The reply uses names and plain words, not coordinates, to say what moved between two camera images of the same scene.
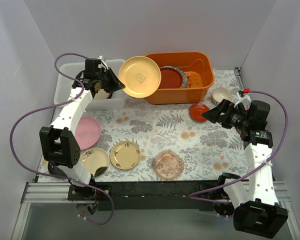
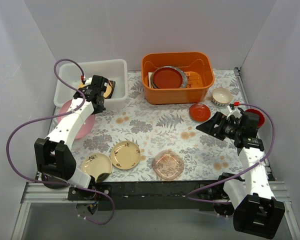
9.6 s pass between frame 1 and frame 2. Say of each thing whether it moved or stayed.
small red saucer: stayed
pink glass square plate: stayed
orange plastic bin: stayed
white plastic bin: stayed
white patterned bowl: stayed
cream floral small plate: stayed
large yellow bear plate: moved
